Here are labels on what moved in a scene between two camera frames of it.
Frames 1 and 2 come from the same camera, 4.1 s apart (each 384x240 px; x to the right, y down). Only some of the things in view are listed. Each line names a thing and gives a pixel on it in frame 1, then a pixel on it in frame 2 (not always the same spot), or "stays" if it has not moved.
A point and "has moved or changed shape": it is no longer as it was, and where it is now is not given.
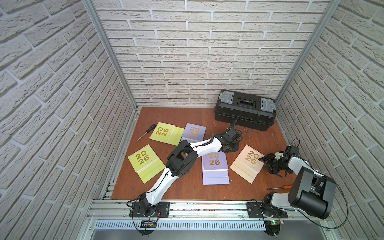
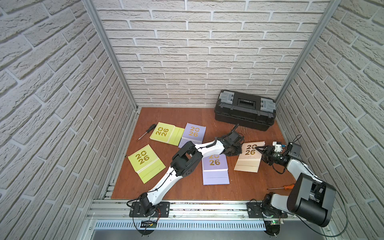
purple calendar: [215, 170] stays
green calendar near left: [146, 163] stays
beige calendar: [247, 164] has moved or changed shape
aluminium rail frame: [119, 210] stays
